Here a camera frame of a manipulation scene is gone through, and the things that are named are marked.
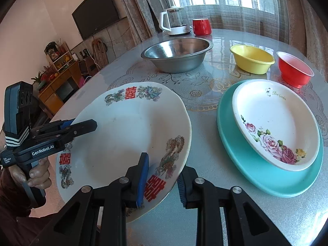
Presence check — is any beige curtain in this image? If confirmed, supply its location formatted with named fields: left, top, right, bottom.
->
left=286, top=0, right=327, bottom=71
left=121, top=0, right=168, bottom=45

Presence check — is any stainless steel bowl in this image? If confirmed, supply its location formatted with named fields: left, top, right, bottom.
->
left=141, top=37, right=213, bottom=73

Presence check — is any turquoise plate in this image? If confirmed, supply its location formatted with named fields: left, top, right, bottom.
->
left=217, top=81, right=323, bottom=198

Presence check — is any yellow plastic bowl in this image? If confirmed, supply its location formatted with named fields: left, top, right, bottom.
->
left=230, top=44, right=275, bottom=75

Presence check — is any person's left hand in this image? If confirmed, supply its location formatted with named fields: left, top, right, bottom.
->
left=9, top=157, right=52, bottom=190

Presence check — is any white rose plate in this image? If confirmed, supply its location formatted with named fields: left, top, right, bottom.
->
left=232, top=79, right=320, bottom=172

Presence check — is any wooden cabinet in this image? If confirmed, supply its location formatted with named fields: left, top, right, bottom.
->
left=38, top=62, right=82, bottom=115

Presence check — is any glass electric kettle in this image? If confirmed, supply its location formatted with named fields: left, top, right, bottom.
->
left=159, top=6, right=191, bottom=36

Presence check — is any left beige curtain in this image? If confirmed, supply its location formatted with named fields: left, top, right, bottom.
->
left=121, top=0, right=168, bottom=45

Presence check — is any red mug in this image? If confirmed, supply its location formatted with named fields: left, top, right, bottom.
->
left=192, top=18, right=212, bottom=36

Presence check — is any white dragon pattern plate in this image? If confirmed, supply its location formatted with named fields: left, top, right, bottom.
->
left=56, top=82, right=192, bottom=222

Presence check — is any wall television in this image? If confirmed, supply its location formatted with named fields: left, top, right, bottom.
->
left=72, top=0, right=120, bottom=40

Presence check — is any red plastic bowl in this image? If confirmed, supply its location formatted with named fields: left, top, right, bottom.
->
left=276, top=51, right=314, bottom=88

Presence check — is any sheer white curtain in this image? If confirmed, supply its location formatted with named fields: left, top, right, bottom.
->
left=169, top=0, right=289, bottom=43

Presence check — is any wicker chair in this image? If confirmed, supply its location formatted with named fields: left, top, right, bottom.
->
left=92, top=38, right=109, bottom=69

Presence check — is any right beige curtain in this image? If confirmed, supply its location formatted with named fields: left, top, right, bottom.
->
left=286, top=0, right=327, bottom=71

